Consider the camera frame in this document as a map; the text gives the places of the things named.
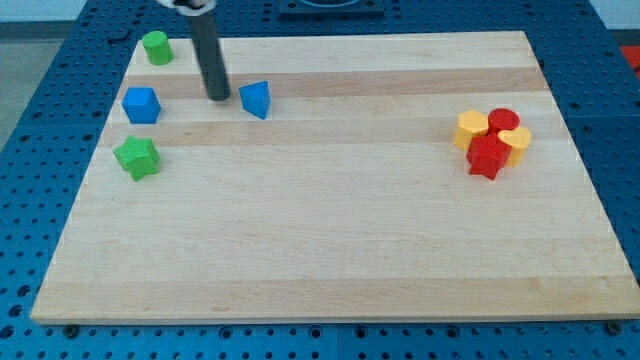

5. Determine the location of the blue cube block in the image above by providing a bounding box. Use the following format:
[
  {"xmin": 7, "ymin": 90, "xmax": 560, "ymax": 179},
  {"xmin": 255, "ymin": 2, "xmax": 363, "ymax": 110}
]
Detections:
[{"xmin": 122, "ymin": 87, "xmax": 161, "ymax": 124}]

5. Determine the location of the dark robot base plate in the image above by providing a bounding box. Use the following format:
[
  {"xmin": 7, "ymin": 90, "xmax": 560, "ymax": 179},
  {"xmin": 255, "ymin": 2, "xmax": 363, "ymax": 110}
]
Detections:
[{"xmin": 277, "ymin": 0, "xmax": 385, "ymax": 19}]

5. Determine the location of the yellow hexagon block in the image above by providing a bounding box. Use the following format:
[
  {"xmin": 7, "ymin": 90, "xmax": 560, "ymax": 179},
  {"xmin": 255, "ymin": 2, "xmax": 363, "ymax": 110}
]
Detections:
[{"xmin": 453, "ymin": 110, "xmax": 489, "ymax": 150}]

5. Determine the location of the green cylinder block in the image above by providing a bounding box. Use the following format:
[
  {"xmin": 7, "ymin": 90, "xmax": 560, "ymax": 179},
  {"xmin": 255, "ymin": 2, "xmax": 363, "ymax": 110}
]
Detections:
[{"xmin": 142, "ymin": 30, "xmax": 173, "ymax": 66}]

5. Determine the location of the red star block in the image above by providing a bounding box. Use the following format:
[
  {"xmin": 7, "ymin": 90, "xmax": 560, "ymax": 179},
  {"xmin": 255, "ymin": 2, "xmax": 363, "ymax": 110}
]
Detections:
[{"xmin": 466, "ymin": 133, "xmax": 512, "ymax": 180}]

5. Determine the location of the white rod mount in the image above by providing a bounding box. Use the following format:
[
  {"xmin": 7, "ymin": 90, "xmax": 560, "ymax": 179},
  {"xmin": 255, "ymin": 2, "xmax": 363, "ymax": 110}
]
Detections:
[{"xmin": 157, "ymin": 0, "xmax": 217, "ymax": 16}]

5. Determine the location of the wooden board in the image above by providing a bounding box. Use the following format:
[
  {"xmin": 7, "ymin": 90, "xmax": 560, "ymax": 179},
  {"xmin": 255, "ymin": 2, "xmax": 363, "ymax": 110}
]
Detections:
[{"xmin": 31, "ymin": 31, "xmax": 639, "ymax": 325}]

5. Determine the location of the red cylinder block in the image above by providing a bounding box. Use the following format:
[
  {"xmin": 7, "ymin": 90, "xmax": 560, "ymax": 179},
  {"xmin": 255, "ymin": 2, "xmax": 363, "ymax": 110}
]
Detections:
[{"xmin": 488, "ymin": 108, "xmax": 520, "ymax": 134}]

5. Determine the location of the blue triangle block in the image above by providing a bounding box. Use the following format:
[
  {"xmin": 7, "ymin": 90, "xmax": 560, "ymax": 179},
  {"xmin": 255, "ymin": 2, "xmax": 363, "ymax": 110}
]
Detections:
[{"xmin": 239, "ymin": 81, "xmax": 271, "ymax": 120}]

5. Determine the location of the green star block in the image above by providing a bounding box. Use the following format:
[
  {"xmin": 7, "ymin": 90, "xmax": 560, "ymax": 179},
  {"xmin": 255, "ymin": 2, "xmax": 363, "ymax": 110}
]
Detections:
[{"xmin": 112, "ymin": 136, "xmax": 160, "ymax": 181}]

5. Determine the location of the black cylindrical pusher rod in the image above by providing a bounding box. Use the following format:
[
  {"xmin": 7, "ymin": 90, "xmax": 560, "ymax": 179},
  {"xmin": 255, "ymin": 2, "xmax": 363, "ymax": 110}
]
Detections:
[{"xmin": 187, "ymin": 11, "xmax": 231, "ymax": 101}]

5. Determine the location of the yellow heart block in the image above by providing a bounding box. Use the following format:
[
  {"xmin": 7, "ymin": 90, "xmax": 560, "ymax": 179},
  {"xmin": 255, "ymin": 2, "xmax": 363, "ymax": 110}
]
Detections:
[{"xmin": 498, "ymin": 126, "xmax": 532, "ymax": 167}]

